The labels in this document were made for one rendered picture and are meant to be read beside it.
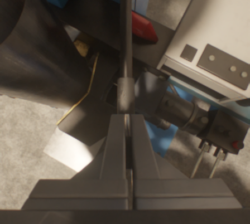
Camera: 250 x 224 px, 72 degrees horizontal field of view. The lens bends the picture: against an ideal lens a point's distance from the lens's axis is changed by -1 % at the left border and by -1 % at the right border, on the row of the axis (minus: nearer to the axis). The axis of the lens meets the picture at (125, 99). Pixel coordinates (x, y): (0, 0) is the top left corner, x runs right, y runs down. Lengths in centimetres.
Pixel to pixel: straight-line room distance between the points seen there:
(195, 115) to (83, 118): 39
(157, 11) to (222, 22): 147
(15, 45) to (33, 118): 155
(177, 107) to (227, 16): 30
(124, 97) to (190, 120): 42
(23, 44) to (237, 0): 53
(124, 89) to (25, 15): 16
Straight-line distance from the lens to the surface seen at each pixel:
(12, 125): 191
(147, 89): 60
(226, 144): 69
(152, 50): 59
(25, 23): 28
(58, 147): 156
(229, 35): 55
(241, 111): 66
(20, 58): 30
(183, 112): 64
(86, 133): 62
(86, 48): 70
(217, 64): 49
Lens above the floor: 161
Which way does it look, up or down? 82 degrees down
